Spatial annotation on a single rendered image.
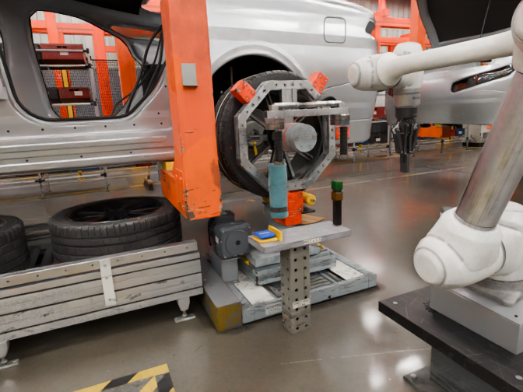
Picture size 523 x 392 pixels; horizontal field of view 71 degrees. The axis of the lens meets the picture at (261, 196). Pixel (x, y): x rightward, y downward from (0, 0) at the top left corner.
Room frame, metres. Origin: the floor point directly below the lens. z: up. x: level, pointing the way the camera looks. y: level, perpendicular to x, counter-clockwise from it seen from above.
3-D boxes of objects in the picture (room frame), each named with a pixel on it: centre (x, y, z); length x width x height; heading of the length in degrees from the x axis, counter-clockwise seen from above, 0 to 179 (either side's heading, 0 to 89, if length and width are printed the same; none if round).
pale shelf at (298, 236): (1.54, -0.16, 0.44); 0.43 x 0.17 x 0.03; 114
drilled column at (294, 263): (1.53, -0.13, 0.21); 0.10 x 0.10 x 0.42; 24
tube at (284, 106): (1.71, -0.10, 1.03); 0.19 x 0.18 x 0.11; 24
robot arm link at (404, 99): (1.33, -0.53, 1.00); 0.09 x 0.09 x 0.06
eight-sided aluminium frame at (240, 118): (1.86, -0.14, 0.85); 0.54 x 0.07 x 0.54; 114
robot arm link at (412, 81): (1.32, -0.51, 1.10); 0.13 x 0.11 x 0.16; 115
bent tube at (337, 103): (1.79, -0.28, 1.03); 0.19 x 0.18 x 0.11; 24
